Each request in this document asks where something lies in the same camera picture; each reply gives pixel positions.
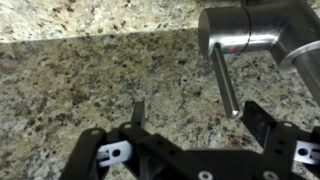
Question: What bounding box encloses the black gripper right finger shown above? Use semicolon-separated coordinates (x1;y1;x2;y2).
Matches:
240;101;277;148

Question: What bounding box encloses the stainless steel kitchen faucet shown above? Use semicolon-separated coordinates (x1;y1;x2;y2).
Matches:
198;0;320;118

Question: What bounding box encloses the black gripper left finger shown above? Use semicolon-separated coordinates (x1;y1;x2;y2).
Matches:
131;101;145;126

